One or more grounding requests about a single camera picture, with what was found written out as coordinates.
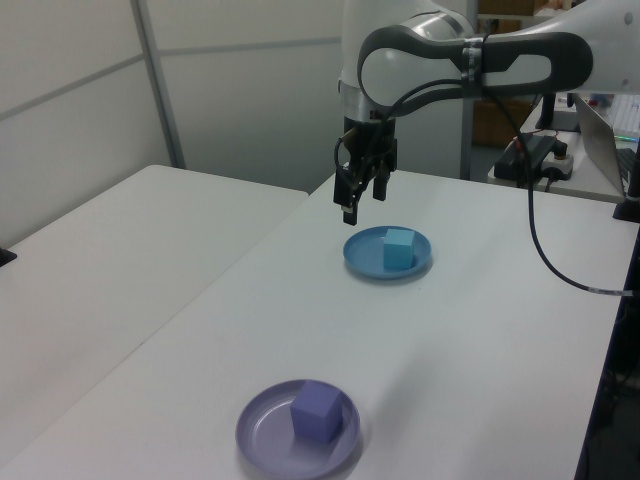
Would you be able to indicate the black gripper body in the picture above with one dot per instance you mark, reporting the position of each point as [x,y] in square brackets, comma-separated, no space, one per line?
[370,145]

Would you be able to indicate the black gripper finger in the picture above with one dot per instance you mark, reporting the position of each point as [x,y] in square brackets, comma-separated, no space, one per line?
[380,185]
[347,195]

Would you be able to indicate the cyan cube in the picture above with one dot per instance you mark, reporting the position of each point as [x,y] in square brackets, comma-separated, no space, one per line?
[397,250]

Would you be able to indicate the purple cube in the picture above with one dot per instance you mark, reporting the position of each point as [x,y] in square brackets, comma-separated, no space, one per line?
[315,410]

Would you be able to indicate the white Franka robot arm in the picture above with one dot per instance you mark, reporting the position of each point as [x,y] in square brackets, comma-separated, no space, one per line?
[415,65]

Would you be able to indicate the blue plate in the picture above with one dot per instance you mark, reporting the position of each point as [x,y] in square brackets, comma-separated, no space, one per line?
[365,255]

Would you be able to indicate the black power adapter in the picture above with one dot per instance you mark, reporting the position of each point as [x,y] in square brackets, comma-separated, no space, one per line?
[515,160]

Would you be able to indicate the black monitor stand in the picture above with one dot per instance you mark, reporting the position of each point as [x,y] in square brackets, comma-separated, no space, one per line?
[548,112]

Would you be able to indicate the white power strip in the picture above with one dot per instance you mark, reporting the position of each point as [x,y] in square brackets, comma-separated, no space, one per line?
[561,167]

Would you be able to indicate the white shelf board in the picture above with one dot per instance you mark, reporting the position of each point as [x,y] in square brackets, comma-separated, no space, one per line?
[505,16]

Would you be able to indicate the flat cardboard box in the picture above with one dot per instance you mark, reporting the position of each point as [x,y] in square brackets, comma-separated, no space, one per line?
[505,5]

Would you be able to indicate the white side desk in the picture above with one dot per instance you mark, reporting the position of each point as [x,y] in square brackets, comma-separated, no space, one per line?
[580,189]

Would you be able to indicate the grey laptop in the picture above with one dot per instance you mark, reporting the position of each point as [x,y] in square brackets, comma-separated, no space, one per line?
[597,140]

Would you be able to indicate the black clamp block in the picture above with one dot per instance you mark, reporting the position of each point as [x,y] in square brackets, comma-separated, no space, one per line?
[627,210]

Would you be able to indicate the purple plate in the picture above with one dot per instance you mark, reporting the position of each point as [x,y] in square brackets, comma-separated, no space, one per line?
[265,435]

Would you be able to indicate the white keyboard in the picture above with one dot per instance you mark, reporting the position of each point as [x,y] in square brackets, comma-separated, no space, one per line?
[627,115]

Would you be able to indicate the grey partition post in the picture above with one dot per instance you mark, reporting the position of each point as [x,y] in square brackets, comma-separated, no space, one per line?
[160,100]
[466,150]

